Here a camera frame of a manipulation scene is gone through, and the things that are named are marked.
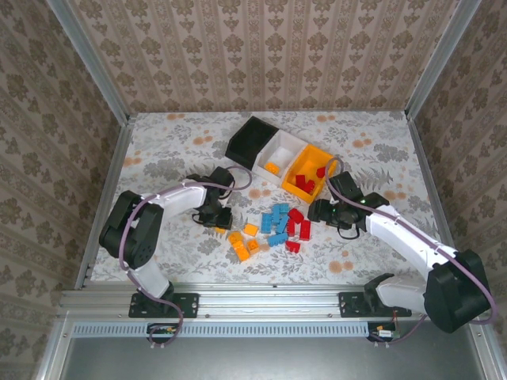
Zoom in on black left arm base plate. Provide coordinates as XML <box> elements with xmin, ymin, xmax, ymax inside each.
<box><xmin>128</xmin><ymin>291</ymin><xmax>200</xmax><ymax>319</ymax></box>

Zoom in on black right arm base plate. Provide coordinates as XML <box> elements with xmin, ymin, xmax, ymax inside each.
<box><xmin>338</xmin><ymin>291</ymin><xmax>413</xmax><ymax>319</ymax></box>

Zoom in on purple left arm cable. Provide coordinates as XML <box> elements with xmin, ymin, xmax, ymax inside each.
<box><xmin>114</xmin><ymin>165</ymin><xmax>254</xmax><ymax>352</ymax></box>

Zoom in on aluminium front rail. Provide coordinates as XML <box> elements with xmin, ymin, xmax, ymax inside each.
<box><xmin>58</xmin><ymin>283</ymin><xmax>486</xmax><ymax>320</ymax></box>

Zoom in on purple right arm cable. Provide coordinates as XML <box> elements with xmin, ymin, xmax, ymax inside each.
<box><xmin>324</xmin><ymin>157</ymin><xmax>499</xmax><ymax>349</ymax></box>

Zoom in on white plastic bin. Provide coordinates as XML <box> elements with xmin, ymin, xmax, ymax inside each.
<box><xmin>253</xmin><ymin>130</ymin><xmax>308</xmax><ymax>185</ymax></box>

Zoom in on small circuit board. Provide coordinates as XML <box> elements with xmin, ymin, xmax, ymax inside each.
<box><xmin>367</xmin><ymin>321</ymin><xmax>402</xmax><ymax>344</ymax></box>
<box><xmin>147</xmin><ymin>322</ymin><xmax>180</xmax><ymax>344</ymax></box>

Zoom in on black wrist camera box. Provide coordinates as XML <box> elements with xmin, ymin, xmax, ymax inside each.
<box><xmin>327</xmin><ymin>170</ymin><xmax>364</xmax><ymax>201</ymax></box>
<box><xmin>212</xmin><ymin>165</ymin><xmax>235</xmax><ymax>190</ymax></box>

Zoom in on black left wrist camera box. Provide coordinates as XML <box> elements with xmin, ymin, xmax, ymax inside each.
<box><xmin>212</xmin><ymin>165</ymin><xmax>235</xmax><ymax>190</ymax></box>

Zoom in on black plastic bin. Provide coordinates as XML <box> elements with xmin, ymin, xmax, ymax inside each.
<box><xmin>224</xmin><ymin>115</ymin><xmax>278</xmax><ymax>169</ymax></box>

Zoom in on grey metal sheet panel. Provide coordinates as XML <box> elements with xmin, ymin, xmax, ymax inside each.
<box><xmin>59</xmin><ymin>320</ymin><xmax>500</xmax><ymax>380</ymax></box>

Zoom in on grey slotted cable duct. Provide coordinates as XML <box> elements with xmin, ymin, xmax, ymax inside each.
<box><xmin>72</xmin><ymin>321</ymin><xmax>373</xmax><ymax>339</ymax></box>

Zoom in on aluminium lower frame bar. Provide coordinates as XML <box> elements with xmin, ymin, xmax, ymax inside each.
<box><xmin>469</xmin><ymin>318</ymin><xmax>507</xmax><ymax>380</ymax></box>
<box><xmin>33</xmin><ymin>318</ymin><xmax>76</xmax><ymax>380</ymax></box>

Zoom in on aluminium corner post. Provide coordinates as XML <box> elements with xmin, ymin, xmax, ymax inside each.
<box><xmin>46</xmin><ymin>0</ymin><xmax>134</xmax><ymax>124</ymax></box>
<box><xmin>404</xmin><ymin>0</ymin><xmax>482</xmax><ymax>120</ymax></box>

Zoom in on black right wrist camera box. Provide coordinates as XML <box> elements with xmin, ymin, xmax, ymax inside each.
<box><xmin>327</xmin><ymin>170</ymin><xmax>364</xmax><ymax>201</ymax></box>

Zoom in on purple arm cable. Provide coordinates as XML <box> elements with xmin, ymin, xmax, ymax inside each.
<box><xmin>324</xmin><ymin>157</ymin><xmax>499</xmax><ymax>349</ymax></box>
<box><xmin>114</xmin><ymin>165</ymin><xmax>254</xmax><ymax>352</ymax></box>

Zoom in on yellow plastic bin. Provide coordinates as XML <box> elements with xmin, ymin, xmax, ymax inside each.
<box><xmin>280</xmin><ymin>143</ymin><xmax>338</xmax><ymax>205</ymax></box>

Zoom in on floral patterned tablecloth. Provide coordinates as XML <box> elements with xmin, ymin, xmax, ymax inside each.
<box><xmin>90</xmin><ymin>111</ymin><xmax>455</xmax><ymax>286</ymax></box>

